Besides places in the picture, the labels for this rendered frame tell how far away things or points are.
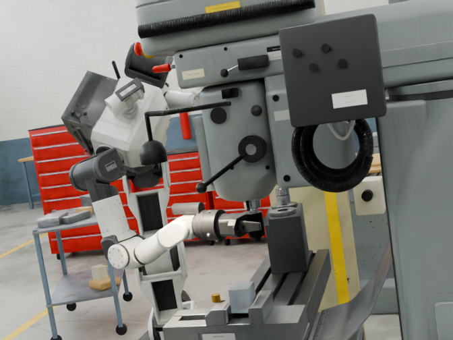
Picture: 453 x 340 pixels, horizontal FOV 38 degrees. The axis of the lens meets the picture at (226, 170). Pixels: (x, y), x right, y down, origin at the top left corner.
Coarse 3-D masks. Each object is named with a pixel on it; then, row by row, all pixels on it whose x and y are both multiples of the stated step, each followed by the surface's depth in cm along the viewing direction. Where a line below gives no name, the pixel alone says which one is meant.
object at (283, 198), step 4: (276, 192) 230; (280, 192) 229; (284, 192) 229; (288, 192) 230; (276, 196) 231; (280, 196) 229; (284, 196) 229; (288, 196) 230; (280, 200) 229; (284, 200) 229; (288, 200) 229; (280, 204) 230; (284, 204) 229; (288, 204) 230
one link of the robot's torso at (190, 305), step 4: (184, 304) 281; (188, 304) 282; (192, 304) 279; (152, 308) 282; (188, 308) 282; (192, 308) 274; (196, 308) 279; (152, 312) 276; (148, 320) 273; (148, 324) 269; (148, 328) 268; (148, 332) 268; (152, 332) 266; (152, 336) 266
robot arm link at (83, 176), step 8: (88, 160) 212; (80, 168) 212; (88, 168) 208; (80, 176) 211; (88, 176) 209; (80, 184) 213; (88, 184) 210; (96, 184) 208; (104, 184) 209; (96, 192) 208; (104, 192) 208; (112, 192) 210; (96, 200) 209
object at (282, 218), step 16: (272, 208) 230; (288, 208) 223; (272, 224) 217; (288, 224) 216; (304, 224) 232; (272, 240) 218; (288, 240) 217; (304, 240) 220; (272, 256) 218; (288, 256) 218; (304, 256) 217; (272, 272) 219; (288, 272) 219
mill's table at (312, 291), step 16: (320, 256) 232; (256, 272) 225; (304, 272) 221; (320, 272) 216; (256, 288) 208; (272, 288) 205; (288, 288) 203; (304, 288) 201; (320, 288) 212; (288, 304) 190; (304, 304) 187
